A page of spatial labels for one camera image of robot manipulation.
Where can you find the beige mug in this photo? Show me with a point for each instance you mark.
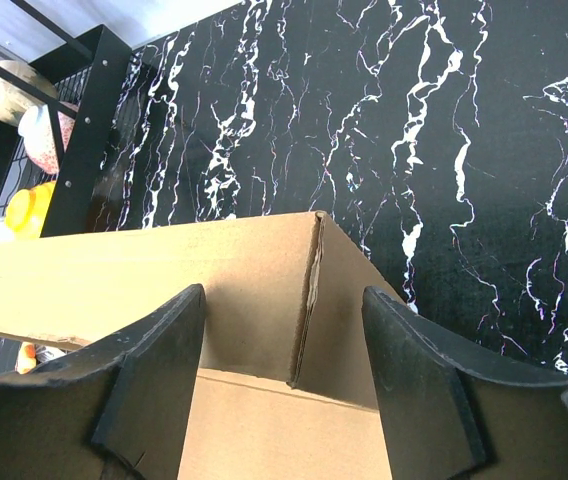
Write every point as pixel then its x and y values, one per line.
pixel 14 102

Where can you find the pink patterned bowl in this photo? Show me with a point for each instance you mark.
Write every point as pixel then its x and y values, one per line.
pixel 36 131

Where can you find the orange ribbed bowl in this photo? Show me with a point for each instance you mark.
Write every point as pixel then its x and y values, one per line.
pixel 27 210

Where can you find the red yellow flower toy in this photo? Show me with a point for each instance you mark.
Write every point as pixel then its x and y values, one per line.
pixel 31 355

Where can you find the brown cardboard box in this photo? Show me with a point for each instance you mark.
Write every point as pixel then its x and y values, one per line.
pixel 284 389

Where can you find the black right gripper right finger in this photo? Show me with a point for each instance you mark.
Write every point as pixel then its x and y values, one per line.
pixel 452 409

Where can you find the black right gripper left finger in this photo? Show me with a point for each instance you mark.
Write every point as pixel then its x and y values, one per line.
pixel 115 409

